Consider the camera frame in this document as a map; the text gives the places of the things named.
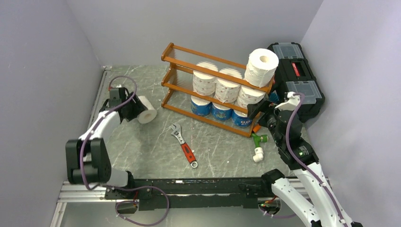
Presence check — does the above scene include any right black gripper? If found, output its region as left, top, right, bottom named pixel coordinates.
left=246, top=97, right=284, bottom=146

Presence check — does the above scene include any blue roll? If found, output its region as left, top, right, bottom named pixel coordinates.
left=231, top=110, right=252, bottom=127
left=211, top=103, right=233, bottom=121
left=191, top=96, right=212, bottom=116

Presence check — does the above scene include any dotted white roll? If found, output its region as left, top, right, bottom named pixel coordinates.
left=192, top=61, right=218, bottom=96
left=215, top=68, right=243, bottom=103
left=236, top=85, right=266, bottom=108

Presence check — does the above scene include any dotted white roll front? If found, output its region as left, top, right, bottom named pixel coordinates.
left=215, top=68, right=243, bottom=103

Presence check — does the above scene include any orange wooden shelf rack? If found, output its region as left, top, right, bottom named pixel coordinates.
left=161, top=43, right=274, bottom=137

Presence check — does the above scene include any plain white paper roll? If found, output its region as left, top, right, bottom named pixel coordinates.
left=244, top=48, right=279, bottom=87

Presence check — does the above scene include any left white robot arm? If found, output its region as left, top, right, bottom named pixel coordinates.
left=65, top=87, right=146, bottom=199

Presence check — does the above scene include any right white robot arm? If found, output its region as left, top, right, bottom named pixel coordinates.
left=247, top=100, right=362, bottom=227

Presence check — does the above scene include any black plastic toolbox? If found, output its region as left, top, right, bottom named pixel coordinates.
left=268, top=42, right=325, bottom=123

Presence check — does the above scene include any orange handled screwdriver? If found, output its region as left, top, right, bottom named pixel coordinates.
left=252, top=124, right=261, bottom=133

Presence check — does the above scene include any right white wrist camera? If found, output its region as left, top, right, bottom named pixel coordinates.
left=274, top=92, right=302, bottom=111

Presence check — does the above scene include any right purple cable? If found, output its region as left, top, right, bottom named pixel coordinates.
left=258, top=92, right=350, bottom=227

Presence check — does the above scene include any red handled adjustable wrench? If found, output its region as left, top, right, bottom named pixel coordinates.
left=170, top=123, right=198, bottom=168

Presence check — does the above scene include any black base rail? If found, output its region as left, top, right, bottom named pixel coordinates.
left=105, top=177, right=274, bottom=211

